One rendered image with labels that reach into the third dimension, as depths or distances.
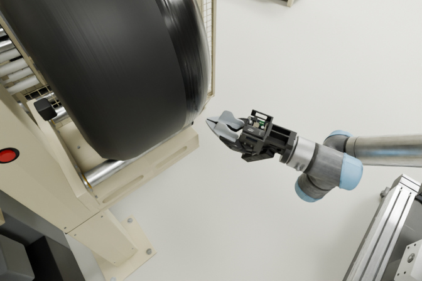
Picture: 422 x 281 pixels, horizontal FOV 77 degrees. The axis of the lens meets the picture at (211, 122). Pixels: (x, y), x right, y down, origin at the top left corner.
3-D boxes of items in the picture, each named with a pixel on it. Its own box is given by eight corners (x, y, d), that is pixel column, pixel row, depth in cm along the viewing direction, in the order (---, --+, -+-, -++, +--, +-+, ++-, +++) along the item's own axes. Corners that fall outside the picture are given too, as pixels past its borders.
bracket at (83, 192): (91, 212, 70) (76, 198, 62) (41, 121, 89) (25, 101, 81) (103, 204, 71) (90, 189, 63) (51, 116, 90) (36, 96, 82)
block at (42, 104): (45, 122, 77) (37, 111, 73) (40, 113, 79) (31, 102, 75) (59, 116, 78) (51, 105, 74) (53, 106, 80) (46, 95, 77)
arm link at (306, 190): (331, 180, 74) (350, 164, 65) (312, 211, 69) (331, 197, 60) (306, 164, 77) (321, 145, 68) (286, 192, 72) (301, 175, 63)
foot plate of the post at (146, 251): (111, 290, 131) (109, 289, 129) (88, 245, 144) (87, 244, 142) (157, 252, 142) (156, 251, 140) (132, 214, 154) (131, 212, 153)
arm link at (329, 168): (344, 199, 60) (365, 184, 53) (297, 179, 62) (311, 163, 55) (348, 170, 64) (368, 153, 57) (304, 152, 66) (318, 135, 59)
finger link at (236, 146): (224, 125, 65) (257, 138, 63) (223, 128, 67) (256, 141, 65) (216, 140, 63) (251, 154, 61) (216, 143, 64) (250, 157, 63)
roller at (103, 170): (87, 186, 72) (89, 192, 69) (78, 174, 71) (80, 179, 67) (189, 123, 86) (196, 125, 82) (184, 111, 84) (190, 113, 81)
